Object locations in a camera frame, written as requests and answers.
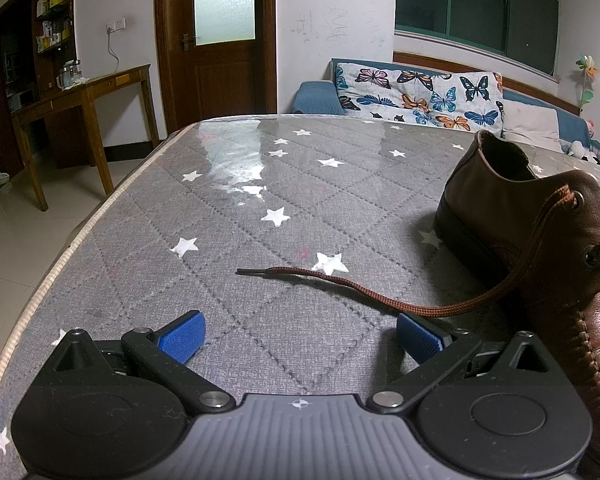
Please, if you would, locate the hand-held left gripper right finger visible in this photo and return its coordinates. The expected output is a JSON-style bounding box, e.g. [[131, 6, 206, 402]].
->
[[367, 311, 561, 411]]

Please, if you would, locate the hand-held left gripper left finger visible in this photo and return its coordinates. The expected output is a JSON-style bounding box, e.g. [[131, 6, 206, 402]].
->
[[50, 309, 236, 411]]

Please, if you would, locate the brown shoelace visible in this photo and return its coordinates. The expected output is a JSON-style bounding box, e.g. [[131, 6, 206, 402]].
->
[[236, 185, 600, 318]]

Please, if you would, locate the white pillow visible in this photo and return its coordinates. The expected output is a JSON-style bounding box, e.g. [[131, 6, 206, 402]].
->
[[500, 100, 563, 151]]

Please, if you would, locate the butterfly print pillow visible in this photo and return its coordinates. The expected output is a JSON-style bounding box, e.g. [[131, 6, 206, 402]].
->
[[332, 61, 505, 137]]

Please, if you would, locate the black and white cow plush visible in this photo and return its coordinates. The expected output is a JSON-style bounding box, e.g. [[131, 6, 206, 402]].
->
[[567, 137, 600, 163]]

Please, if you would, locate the blue sofa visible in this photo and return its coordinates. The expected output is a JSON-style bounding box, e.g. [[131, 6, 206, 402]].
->
[[291, 57, 600, 166]]

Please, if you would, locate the wooden door with frosted glass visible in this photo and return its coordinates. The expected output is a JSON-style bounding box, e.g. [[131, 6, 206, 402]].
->
[[153, 0, 278, 136]]

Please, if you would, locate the wooden desk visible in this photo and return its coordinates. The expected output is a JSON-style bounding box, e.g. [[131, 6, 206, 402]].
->
[[11, 64, 160, 212]]

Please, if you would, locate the glass jar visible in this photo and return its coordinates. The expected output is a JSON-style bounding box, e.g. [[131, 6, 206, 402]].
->
[[56, 59, 83, 90]]

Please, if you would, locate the wooden shelf cabinet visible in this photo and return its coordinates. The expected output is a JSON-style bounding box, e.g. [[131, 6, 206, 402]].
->
[[0, 0, 76, 181]]

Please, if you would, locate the paper pinwheel flower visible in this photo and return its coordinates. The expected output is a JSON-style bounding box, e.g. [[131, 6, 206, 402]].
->
[[575, 52, 600, 121]]

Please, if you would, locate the dark window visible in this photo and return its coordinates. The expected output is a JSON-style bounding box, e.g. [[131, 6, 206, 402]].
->
[[394, 0, 561, 77]]

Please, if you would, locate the white power cable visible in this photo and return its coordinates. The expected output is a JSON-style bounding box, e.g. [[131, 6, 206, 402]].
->
[[107, 29, 122, 73]]

